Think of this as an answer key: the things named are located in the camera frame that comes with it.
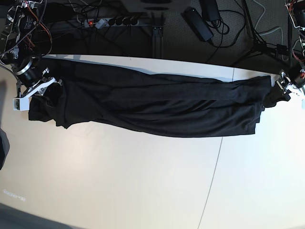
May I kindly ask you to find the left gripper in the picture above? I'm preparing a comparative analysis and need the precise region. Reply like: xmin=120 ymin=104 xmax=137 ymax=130
xmin=265 ymin=70 xmax=304 ymax=107

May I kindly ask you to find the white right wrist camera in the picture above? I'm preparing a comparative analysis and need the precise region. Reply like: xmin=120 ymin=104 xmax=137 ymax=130
xmin=12 ymin=77 xmax=57 ymax=112

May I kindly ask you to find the black box on floor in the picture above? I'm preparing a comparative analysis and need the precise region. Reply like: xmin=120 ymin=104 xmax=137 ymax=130
xmin=42 ymin=4 xmax=75 ymax=23

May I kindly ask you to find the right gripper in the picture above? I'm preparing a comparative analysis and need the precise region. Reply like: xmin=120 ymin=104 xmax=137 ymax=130
xmin=30 ymin=77 xmax=63 ymax=105

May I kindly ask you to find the dark object at left edge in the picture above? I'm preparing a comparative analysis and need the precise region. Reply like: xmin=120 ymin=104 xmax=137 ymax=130
xmin=0 ymin=130 xmax=10 ymax=169

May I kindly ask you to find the aluminium frame post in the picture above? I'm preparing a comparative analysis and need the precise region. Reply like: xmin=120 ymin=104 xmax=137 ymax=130
xmin=148 ymin=12 xmax=165 ymax=59

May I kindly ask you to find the black power brick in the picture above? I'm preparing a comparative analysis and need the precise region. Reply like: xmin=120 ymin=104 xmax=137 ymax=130
xmin=182 ymin=7 xmax=214 ymax=42

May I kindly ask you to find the black T-shirt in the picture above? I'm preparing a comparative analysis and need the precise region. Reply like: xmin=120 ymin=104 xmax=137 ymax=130
xmin=28 ymin=58 xmax=290 ymax=138

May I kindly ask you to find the black tripod stand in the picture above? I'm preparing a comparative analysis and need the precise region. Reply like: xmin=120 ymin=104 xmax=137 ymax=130
xmin=231 ymin=0 xmax=290 ymax=67

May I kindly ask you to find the grey power strip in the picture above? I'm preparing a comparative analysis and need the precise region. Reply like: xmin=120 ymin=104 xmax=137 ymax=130
xmin=82 ymin=16 xmax=140 ymax=30

